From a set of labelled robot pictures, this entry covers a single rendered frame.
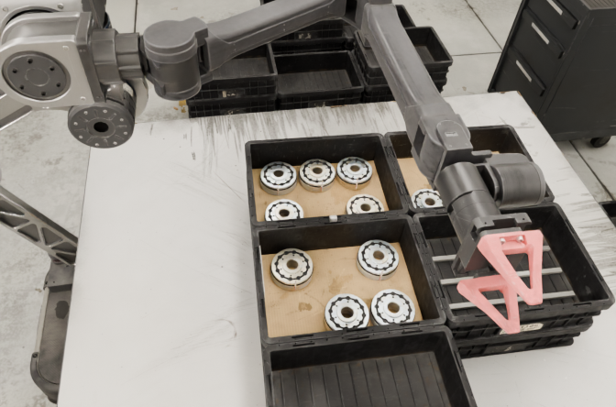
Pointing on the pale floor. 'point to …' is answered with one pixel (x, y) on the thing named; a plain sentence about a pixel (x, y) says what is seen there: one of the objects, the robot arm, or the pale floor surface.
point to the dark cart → (565, 51)
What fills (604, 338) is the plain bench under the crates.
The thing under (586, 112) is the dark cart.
